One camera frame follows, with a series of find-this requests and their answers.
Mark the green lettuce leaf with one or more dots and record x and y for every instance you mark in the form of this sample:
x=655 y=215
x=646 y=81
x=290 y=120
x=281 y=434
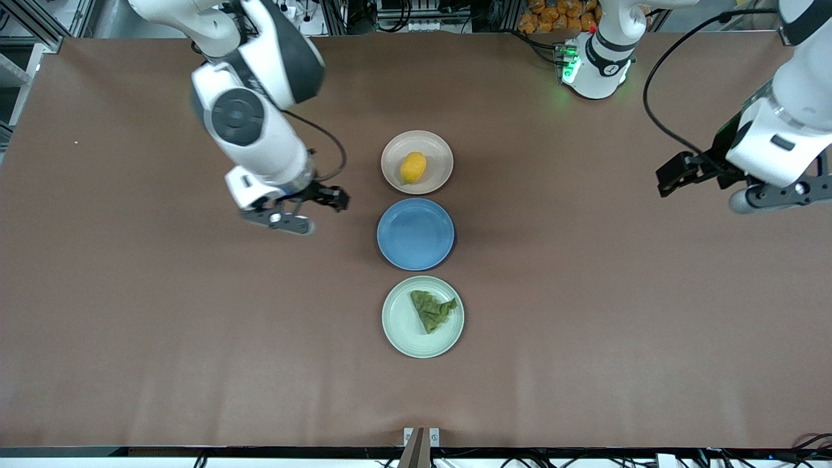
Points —
x=432 y=311

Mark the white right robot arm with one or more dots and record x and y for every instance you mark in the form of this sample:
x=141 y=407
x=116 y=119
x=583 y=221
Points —
x=260 y=136

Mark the blue plate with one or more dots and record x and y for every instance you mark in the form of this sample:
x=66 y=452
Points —
x=416 y=234

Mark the aluminium frame profile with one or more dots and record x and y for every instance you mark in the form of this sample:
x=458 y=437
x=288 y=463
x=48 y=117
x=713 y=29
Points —
x=39 y=23

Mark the light green plate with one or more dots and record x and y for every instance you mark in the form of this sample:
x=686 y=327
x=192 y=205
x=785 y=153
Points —
x=403 y=325

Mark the metal table edge bracket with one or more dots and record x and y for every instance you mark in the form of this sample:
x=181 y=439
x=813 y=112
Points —
x=419 y=445

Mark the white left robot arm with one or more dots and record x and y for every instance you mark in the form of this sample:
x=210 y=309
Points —
x=806 y=84

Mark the beige plate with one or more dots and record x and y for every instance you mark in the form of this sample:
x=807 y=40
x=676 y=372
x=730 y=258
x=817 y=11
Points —
x=437 y=162

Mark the bag of oranges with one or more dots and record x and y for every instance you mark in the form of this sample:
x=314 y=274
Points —
x=552 y=16

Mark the yellow lemon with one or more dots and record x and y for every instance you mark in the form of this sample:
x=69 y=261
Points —
x=413 y=168

